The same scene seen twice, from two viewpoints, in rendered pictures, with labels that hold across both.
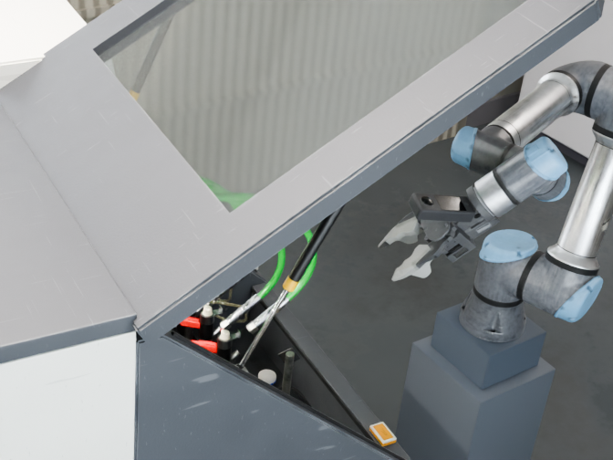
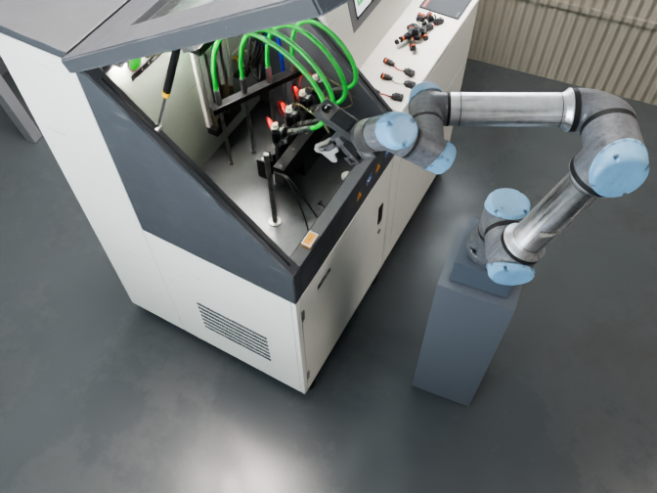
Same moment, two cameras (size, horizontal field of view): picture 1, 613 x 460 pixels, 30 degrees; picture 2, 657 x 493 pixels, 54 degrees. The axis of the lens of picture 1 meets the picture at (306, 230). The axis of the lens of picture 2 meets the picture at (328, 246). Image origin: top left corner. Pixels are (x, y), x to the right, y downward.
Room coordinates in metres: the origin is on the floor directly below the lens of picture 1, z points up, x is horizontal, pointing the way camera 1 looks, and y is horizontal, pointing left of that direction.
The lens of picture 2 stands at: (1.18, -1.15, 2.48)
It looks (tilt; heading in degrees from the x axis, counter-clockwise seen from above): 56 degrees down; 62
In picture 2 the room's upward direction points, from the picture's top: 1 degrees counter-clockwise
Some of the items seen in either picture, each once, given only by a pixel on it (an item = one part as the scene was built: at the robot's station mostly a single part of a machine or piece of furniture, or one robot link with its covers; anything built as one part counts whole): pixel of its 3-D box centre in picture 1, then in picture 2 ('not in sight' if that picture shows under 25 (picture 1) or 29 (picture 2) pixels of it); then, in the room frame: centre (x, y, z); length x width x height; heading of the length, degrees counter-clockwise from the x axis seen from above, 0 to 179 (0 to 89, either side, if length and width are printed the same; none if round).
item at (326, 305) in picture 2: not in sight; (347, 277); (1.83, -0.09, 0.44); 0.65 x 0.02 x 0.68; 32
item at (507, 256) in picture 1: (508, 263); (504, 216); (2.10, -0.45, 1.07); 0.13 x 0.12 x 0.14; 58
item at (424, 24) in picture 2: not in sight; (419, 28); (2.39, 0.40, 1.01); 0.23 x 0.11 x 0.06; 32
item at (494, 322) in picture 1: (495, 304); (496, 238); (2.11, -0.45, 0.95); 0.15 x 0.15 x 0.10
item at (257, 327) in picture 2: not in sight; (282, 253); (1.68, 0.15, 0.39); 0.70 x 0.58 x 0.79; 32
